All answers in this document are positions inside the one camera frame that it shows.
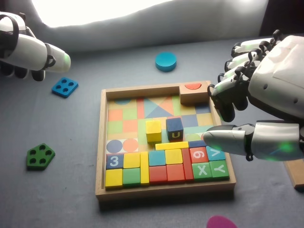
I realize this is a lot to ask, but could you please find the pink round object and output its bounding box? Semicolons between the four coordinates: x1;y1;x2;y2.
206;215;238;228

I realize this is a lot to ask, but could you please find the grey table cloth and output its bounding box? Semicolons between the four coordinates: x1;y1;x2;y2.
0;35;304;228

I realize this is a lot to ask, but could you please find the yellow cube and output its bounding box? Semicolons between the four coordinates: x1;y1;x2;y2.
145;120;162;143

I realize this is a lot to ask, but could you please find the green pentagon five-hole block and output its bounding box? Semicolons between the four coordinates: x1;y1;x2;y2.
26;142;56;171

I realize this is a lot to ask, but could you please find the small blue round piece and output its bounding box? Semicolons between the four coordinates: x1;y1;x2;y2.
155;51;178;73

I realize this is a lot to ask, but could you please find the wooden board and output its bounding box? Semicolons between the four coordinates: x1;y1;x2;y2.
284;160;304;190

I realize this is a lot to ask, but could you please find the natural wood arch block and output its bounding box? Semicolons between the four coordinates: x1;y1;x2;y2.
180;81;211;105

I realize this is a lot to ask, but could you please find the wooden puzzle tray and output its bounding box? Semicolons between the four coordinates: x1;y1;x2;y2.
95;80;238;202

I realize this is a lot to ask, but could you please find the dark blue letter cube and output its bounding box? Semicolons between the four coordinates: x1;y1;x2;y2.
165;117;185;142

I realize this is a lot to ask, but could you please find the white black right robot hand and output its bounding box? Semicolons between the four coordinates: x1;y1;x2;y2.
203;29;304;162

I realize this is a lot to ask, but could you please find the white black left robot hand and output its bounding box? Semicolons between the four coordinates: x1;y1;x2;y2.
0;12;72;82

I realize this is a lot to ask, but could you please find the blue dice block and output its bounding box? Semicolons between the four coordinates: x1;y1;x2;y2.
51;77;79;99

